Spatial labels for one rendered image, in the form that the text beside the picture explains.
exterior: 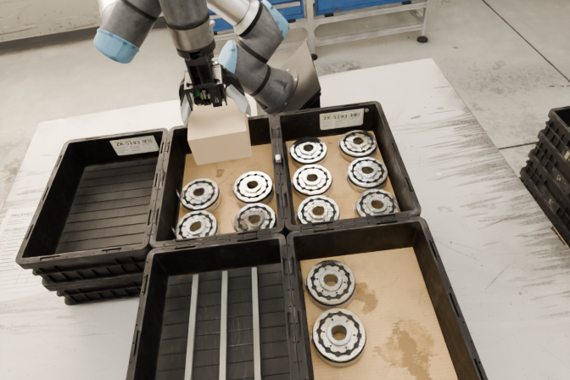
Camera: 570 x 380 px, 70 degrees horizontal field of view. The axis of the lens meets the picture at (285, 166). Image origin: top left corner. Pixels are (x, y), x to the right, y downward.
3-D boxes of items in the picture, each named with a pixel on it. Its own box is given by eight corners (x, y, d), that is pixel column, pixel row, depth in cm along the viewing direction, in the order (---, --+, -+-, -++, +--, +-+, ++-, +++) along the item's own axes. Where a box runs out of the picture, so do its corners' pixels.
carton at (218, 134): (198, 118, 98) (189, 92, 93) (246, 109, 98) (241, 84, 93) (197, 165, 87) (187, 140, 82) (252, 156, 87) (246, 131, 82)
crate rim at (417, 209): (275, 120, 116) (273, 113, 114) (378, 106, 116) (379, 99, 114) (286, 237, 89) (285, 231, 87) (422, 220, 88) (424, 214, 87)
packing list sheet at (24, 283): (2, 210, 130) (2, 209, 130) (75, 198, 131) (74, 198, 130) (-39, 309, 108) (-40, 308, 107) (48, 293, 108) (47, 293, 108)
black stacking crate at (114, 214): (85, 168, 124) (66, 142, 116) (180, 156, 124) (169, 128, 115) (42, 289, 97) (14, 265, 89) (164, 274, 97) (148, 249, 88)
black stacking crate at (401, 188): (279, 143, 123) (274, 114, 115) (376, 131, 123) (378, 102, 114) (290, 259, 96) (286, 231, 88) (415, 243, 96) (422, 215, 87)
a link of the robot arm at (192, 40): (167, 12, 72) (212, 5, 72) (175, 36, 75) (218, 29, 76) (164, 33, 67) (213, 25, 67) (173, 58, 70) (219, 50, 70)
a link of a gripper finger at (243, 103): (251, 130, 85) (220, 105, 80) (249, 111, 89) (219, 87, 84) (262, 121, 84) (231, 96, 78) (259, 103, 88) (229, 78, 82)
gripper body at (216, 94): (190, 114, 78) (171, 60, 69) (191, 87, 84) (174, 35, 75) (230, 108, 78) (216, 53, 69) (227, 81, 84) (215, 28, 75)
